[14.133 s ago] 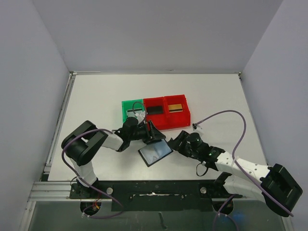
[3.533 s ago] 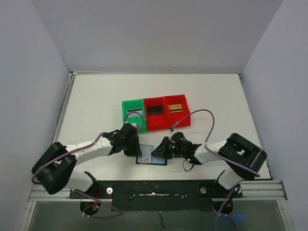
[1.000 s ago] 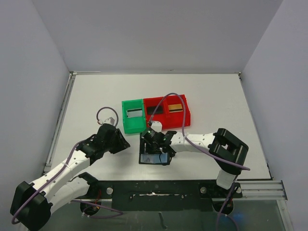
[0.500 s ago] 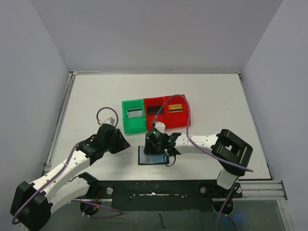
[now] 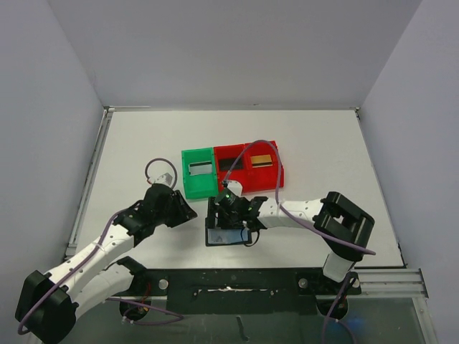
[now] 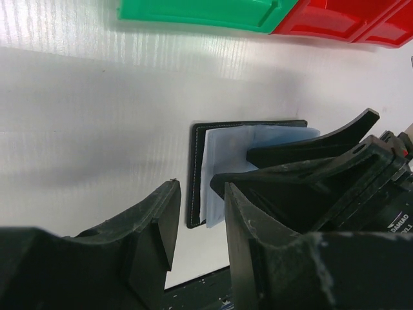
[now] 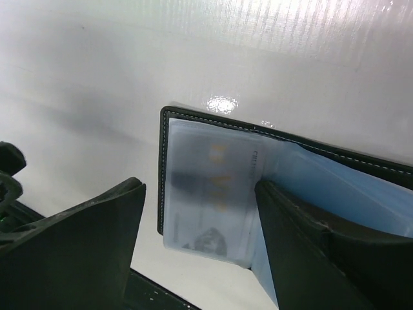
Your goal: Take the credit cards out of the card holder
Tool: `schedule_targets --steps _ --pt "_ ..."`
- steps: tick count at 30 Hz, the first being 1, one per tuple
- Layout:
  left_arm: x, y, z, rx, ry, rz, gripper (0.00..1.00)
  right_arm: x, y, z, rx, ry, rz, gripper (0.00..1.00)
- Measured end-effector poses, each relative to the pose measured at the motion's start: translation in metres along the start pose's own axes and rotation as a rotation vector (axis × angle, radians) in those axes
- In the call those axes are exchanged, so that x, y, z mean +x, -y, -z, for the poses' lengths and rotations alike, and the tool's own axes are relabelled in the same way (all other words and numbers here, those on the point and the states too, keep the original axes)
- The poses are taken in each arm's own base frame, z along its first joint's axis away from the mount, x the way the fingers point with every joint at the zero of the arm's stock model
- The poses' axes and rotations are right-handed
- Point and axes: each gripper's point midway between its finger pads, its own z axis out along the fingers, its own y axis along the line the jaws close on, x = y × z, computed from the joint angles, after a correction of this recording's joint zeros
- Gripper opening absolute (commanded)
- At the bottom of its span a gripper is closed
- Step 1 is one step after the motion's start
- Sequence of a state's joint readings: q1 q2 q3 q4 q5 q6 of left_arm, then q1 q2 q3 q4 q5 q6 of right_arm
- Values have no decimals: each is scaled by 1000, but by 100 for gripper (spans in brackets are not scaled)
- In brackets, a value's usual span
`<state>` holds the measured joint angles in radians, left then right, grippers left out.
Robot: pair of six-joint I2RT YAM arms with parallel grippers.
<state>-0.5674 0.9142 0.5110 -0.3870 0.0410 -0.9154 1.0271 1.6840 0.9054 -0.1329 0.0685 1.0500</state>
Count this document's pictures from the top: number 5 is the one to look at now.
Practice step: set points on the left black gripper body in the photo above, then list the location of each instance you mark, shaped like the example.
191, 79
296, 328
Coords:
180, 209

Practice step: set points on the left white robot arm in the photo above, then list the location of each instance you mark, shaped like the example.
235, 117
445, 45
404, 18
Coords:
47, 303

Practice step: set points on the right red plastic bin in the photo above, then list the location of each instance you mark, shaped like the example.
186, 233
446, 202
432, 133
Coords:
265, 178

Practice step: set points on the silver credit card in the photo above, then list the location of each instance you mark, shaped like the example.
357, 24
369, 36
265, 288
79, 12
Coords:
200, 168

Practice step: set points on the gold credit card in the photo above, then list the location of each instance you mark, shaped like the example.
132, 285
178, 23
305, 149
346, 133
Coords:
261, 161

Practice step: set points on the black VIP credit card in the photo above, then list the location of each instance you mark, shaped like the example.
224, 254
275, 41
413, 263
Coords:
226, 163

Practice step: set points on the red plastic bin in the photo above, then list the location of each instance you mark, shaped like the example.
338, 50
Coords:
232, 151
265, 178

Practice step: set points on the middle red plastic bin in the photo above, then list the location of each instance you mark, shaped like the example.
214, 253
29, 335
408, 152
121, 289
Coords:
232, 151

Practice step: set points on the aluminium frame rail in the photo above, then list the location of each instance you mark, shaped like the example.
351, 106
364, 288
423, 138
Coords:
392, 283

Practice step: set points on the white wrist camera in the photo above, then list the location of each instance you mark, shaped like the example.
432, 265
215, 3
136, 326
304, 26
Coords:
165, 179
235, 187

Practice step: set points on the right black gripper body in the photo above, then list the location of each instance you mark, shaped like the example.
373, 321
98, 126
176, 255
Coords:
218, 222

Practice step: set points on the green plastic bin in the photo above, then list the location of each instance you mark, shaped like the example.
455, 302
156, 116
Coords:
201, 186

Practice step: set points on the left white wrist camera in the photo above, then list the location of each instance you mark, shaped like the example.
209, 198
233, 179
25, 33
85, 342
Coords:
165, 179

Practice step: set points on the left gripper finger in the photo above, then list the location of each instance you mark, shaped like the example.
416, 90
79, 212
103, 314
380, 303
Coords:
184, 211
176, 220

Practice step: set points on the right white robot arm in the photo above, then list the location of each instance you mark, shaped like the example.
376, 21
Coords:
345, 227

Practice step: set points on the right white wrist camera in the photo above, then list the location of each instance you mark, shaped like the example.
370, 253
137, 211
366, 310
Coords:
235, 187

